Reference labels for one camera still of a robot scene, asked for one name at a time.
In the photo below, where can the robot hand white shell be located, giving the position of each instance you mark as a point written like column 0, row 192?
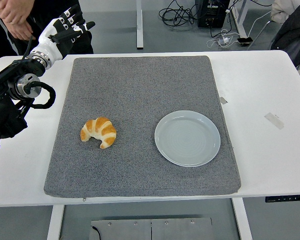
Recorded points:
column 50, row 42

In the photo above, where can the person's hand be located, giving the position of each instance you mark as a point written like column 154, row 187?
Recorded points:
column 22, row 31
column 15, row 13

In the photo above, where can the golden croissant bread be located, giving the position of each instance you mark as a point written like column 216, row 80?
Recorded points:
column 100, row 130

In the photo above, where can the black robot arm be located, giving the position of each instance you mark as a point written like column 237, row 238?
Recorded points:
column 12, row 75

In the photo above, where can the pale blue-grey round plate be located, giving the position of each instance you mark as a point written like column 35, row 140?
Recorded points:
column 187, row 140

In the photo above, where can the grey metal plate with screws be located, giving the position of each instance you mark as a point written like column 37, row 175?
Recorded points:
column 130, row 231

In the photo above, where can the person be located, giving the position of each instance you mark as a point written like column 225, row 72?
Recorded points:
column 2, row 42

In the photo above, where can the white background desk leg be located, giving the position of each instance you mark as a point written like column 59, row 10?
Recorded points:
column 139, row 25

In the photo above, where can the grey speckled table mat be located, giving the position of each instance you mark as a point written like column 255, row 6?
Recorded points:
column 140, row 87

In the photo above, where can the black computer box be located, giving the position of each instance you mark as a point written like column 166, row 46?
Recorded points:
column 212, row 12

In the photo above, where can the white table leg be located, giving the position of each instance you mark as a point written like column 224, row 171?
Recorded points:
column 55, row 222
column 241, row 220

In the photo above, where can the small grey tape piece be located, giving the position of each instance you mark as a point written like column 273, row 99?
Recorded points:
column 223, row 100

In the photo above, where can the black phone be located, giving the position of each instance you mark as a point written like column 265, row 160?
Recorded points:
column 245, row 41

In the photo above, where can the cream white garment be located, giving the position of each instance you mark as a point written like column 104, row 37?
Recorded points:
column 282, row 11

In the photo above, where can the chair with dark jacket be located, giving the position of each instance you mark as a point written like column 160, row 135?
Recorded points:
column 292, row 37

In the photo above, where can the black table height control panel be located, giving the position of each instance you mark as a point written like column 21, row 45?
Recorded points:
column 287, row 198

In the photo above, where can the white slanted desk frame leg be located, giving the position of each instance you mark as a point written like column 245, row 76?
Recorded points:
column 241, row 22

